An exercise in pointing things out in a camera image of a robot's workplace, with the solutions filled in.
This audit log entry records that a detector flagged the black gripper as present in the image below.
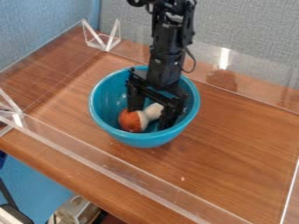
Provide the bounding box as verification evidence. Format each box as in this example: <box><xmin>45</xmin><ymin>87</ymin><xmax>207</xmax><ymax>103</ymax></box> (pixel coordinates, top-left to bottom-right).
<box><xmin>126</xmin><ymin>50</ymin><xmax>188</xmax><ymax>130</ymax></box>

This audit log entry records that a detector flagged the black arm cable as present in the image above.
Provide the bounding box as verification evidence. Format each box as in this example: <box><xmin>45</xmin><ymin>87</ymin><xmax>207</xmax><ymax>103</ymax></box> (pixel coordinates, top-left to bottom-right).
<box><xmin>179</xmin><ymin>46</ymin><xmax>198</xmax><ymax>74</ymax></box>

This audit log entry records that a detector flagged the clear acrylic back barrier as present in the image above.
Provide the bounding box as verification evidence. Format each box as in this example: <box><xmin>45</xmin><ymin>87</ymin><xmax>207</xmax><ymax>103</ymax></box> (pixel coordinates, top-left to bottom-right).
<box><xmin>97</xmin><ymin>30</ymin><xmax>299</xmax><ymax>115</ymax></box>

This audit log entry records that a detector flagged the clear acrylic corner bracket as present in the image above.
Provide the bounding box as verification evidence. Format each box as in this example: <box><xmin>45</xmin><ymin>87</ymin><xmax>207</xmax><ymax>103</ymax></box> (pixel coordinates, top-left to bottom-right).
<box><xmin>81</xmin><ymin>19</ymin><xmax>122</xmax><ymax>52</ymax></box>

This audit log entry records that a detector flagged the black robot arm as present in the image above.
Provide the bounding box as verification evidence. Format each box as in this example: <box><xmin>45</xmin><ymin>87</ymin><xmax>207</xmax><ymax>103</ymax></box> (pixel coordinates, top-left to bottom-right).
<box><xmin>126</xmin><ymin>0</ymin><xmax>198</xmax><ymax>130</ymax></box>

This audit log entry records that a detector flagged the clear acrylic left bracket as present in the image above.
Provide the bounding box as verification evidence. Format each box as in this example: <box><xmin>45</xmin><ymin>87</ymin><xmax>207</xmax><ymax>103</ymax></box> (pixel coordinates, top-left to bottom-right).
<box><xmin>0</xmin><ymin>88</ymin><xmax>24</xmax><ymax>137</ymax></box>

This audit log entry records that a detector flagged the blue plastic bowl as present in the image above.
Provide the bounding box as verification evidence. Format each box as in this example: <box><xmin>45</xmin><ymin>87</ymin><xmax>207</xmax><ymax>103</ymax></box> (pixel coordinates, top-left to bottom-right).
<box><xmin>88</xmin><ymin>67</ymin><xmax>202</xmax><ymax>148</ymax></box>

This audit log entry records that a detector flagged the white object under table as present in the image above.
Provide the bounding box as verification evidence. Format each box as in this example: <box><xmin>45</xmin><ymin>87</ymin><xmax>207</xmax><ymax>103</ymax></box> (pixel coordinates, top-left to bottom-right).
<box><xmin>47</xmin><ymin>195</ymin><xmax>101</xmax><ymax>224</ymax></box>

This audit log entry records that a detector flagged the black stand leg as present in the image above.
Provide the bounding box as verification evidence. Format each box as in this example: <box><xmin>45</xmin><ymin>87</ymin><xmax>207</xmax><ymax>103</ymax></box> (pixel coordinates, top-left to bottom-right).
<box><xmin>0</xmin><ymin>179</ymin><xmax>33</xmax><ymax>224</ymax></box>

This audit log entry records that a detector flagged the clear acrylic front barrier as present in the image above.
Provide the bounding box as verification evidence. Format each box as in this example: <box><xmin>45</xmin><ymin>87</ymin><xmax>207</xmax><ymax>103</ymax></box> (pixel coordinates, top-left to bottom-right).
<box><xmin>13</xmin><ymin>113</ymin><xmax>252</xmax><ymax>224</ymax></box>

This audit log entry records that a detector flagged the clear acrylic barrier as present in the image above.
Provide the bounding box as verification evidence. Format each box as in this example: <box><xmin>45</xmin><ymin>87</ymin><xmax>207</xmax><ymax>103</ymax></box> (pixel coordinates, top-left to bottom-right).
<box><xmin>97</xmin><ymin>30</ymin><xmax>299</xmax><ymax>115</ymax></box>
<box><xmin>13</xmin><ymin>113</ymin><xmax>252</xmax><ymax>224</ymax></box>

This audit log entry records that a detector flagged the toy mushroom brown cap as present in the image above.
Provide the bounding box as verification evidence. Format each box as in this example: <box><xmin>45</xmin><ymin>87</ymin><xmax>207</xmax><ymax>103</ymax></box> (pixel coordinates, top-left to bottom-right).
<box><xmin>118</xmin><ymin>102</ymin><xmax>164</xmax><ymax>133</ymax></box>

